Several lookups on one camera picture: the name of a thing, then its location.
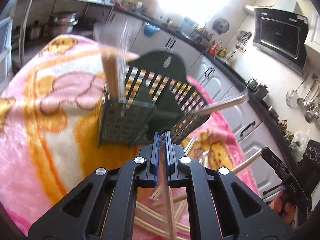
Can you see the right hand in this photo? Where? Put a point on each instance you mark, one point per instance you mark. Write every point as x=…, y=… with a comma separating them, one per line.
x=290, y=209

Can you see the black countertop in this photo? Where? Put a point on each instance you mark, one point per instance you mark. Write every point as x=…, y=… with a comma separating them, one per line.
x=259, y=107

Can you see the stacked steel pots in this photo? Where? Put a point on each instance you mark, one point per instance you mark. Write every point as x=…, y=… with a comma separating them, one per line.
x=61, y=23

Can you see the blue hanging basket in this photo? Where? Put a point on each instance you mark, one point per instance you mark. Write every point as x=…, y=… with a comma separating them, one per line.
x=150, y=30

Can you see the chopstick pair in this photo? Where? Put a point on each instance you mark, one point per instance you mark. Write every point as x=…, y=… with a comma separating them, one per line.
x=164, y=167
x=153, y=222

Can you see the dark green utensil basket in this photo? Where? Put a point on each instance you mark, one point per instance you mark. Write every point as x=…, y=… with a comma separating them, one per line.
x=158, y=98

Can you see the wall fan vent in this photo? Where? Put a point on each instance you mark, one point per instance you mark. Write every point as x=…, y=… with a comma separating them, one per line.
x=220, y=26

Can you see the pink bear blanket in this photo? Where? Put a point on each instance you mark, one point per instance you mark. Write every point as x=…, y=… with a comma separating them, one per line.
x=49, y=127

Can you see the black range hood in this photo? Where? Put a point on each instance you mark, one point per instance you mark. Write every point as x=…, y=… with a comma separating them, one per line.
x=281, y=31

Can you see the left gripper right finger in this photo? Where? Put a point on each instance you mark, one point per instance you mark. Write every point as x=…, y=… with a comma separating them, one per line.
x=220, y=205

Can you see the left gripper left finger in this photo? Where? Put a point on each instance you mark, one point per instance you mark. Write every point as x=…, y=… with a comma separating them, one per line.
x=103, y=205

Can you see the metal shelf rack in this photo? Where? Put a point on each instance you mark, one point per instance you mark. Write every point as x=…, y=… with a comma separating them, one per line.
x=27, y=11

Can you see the hanging ladles and strainers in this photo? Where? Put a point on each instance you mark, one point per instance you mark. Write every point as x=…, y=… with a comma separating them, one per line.
x=307, y=104

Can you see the steel kettle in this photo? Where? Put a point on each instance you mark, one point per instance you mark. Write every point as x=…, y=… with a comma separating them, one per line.
x=258, y=90

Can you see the white kitchen cabinets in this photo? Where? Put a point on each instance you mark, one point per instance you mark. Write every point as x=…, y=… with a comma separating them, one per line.
x=232, y=119

